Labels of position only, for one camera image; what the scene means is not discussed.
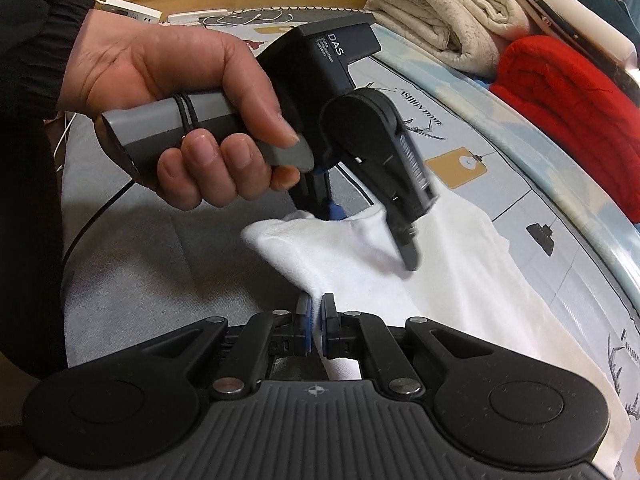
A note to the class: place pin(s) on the cream folded blanket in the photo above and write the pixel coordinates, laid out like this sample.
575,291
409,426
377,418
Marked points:
450,10

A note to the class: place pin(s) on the red folded blanket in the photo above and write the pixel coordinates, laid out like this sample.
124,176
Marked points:
575,100

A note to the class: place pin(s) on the dark flat board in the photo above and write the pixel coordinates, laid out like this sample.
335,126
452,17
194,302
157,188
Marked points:
555,20

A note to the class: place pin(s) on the printed bed sheet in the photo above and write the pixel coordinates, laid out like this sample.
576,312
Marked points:
500,200

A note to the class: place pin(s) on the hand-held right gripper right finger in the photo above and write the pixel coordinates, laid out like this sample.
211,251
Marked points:
325,331

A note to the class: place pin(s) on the person's left hand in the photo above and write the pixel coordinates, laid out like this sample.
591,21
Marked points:
150,60

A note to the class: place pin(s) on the person's left forearm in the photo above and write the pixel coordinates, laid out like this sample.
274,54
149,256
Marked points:
30,110

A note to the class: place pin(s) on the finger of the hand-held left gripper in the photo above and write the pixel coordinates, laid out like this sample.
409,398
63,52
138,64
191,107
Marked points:
409,247
315,195

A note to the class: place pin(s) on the white power strip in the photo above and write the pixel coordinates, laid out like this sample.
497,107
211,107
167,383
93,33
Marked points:
130,11

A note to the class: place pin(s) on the light blue patterned blanket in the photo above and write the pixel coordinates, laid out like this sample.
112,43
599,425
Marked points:
440,72

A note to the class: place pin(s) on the white shirt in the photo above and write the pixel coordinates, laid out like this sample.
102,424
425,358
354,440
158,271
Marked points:
450,285

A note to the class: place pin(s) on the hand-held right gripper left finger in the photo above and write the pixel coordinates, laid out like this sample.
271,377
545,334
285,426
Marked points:
306,331

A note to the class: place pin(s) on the white charger adapter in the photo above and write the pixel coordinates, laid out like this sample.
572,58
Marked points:
197,16

